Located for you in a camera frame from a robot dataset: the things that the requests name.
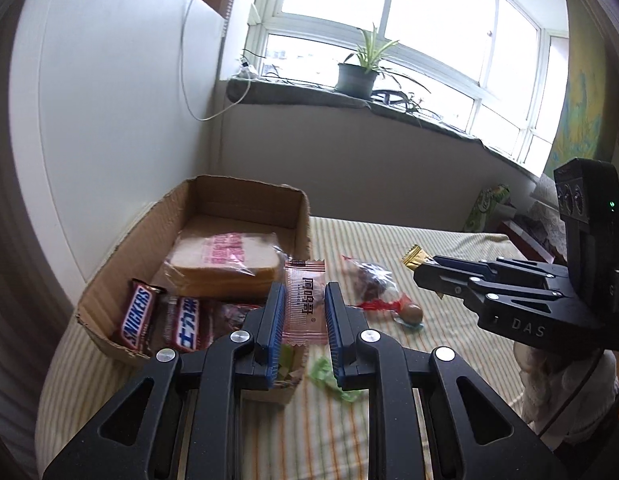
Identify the small trailing plant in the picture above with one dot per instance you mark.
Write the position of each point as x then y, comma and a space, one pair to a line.
414, 105

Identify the chocolate bar with blue-white print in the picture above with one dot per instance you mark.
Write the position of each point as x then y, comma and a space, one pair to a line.
187, 327

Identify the white-framed window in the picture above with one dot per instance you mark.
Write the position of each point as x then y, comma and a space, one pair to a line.
439, 67

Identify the person's right forearm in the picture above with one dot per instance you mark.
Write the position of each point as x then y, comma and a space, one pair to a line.
554, 395

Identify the white power strip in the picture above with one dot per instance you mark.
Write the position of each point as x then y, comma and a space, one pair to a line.
245, 72

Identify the potted spider plant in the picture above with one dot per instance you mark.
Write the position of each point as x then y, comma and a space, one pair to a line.
357, 77

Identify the yellow snack packet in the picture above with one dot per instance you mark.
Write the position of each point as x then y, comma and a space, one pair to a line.
414, 257

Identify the pink snack packet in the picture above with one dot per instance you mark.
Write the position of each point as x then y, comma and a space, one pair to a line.
304, 305

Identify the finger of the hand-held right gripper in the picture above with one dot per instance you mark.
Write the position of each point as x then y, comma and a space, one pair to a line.
519, 270
454, 284

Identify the striped bed sheet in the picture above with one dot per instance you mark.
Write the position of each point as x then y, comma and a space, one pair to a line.
329, 440

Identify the bagged sliced bread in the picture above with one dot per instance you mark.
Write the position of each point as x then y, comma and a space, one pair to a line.
224, 265

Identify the red candy wrapper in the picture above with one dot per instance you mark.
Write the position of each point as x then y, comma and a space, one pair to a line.
382, 305

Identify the bright green candy packet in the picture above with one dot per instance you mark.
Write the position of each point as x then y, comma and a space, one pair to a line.
332, 375

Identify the wall map poster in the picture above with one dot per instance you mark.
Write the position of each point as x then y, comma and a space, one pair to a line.
584, 100

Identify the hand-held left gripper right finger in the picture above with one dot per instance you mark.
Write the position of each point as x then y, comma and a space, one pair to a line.
333, 330

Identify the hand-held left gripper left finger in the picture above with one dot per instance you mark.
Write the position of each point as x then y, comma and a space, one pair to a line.
275, 320

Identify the white lace cloth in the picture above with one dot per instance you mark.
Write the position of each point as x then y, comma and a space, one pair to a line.
547, 210

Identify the red-edged clear snack packet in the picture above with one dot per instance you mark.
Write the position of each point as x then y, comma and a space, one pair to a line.
372, 280

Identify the brown cardboard box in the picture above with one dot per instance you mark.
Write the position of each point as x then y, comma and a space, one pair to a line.
224, 200

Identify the green printed bag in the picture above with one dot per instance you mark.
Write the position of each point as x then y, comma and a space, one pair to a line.
484, 210

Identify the brown chocolate bar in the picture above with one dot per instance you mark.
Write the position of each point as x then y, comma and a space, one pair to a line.
138, 316

